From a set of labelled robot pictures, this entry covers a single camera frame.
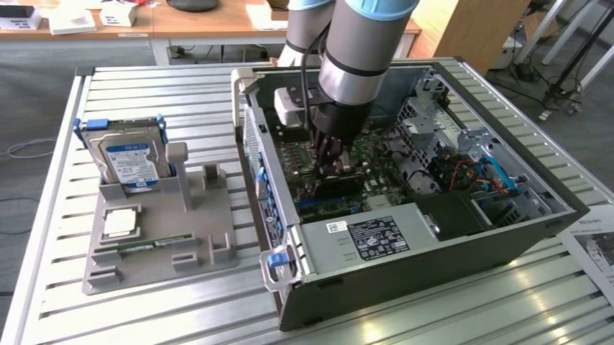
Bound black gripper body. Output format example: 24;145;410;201
308;101;371;145

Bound black graphics card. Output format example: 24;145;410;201
314;172;364;199

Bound green RAM stick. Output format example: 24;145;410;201
292;167;320;185
93;235;194;257

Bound green motherboard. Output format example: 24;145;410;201
262;107;418;224

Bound blue expansion slot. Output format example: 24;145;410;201
292;195;350;213

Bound metal disk bay cage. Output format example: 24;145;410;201
398;73;486;188

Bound grey power supply unit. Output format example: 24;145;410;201
295;201;443;277

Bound white paper stack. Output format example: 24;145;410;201
244;3;288;31

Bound black open PC case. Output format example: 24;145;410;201
228;55;591;332

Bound wooden cabinet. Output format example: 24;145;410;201
410;0;534;75

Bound white electronics box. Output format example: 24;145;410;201
489;35;523;71

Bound grey parts rack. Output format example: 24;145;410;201
81;142;240;298

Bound hard disk with blue caddy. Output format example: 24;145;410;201
71;114;168;196

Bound black round object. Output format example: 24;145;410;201
166;0;220;13

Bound silver CPU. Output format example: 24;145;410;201
100;210;141;241

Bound black wheeled stand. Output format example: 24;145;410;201
539;14;614;116

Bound white cardboard box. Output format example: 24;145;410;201
97;6;140;28

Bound printed paper sheet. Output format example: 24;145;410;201
555;204;614;299

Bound black and white box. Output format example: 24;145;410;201
0;5;43;31

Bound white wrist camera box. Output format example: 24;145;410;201
274;87;314;127

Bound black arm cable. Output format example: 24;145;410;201
299;28;332;131

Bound red orange wire bundle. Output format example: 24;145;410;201
448;157;483;190

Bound blue wire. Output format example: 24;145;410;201
477;154;525;198

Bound wooden desk white frame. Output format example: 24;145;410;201
151;0;423;66
0;6;155;50

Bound white table frame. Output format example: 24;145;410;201
521;0;614;93

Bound white floor cable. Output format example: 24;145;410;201
7;138;59;159

